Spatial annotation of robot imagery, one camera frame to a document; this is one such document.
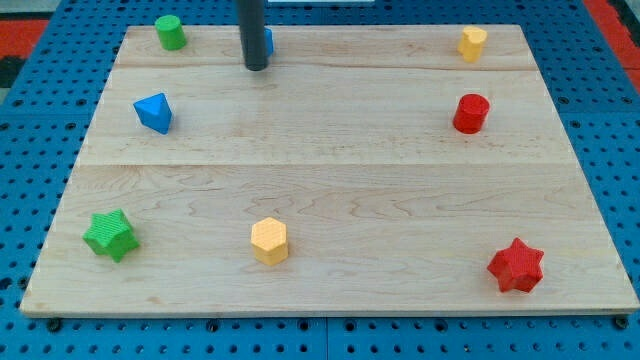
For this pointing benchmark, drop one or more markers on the red star block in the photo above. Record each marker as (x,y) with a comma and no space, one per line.
(517,267)

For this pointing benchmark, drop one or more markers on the yellow hexagon block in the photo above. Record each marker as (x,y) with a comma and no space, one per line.
(269,241)

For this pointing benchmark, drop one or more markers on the blue triangle block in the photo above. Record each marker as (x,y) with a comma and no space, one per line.
(154,112)

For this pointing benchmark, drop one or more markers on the blue block behind rod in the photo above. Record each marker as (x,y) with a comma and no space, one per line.
(269,41)

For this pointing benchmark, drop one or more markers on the green cylinder block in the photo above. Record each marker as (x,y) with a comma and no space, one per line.
(170,32)

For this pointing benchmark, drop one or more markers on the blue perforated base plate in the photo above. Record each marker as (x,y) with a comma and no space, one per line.
(46,114)

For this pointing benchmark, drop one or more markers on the green star block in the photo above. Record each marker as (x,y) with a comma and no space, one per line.
(111,234)

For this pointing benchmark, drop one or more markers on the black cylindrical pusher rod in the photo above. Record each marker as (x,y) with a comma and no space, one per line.
(250,14)

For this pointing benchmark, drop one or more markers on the yellow heart block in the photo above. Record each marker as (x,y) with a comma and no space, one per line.
(472,43)

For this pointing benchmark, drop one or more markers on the red cylinder block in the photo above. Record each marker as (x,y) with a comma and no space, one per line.
(471,113)

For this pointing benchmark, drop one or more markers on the wooden board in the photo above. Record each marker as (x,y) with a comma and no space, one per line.
(346,138)

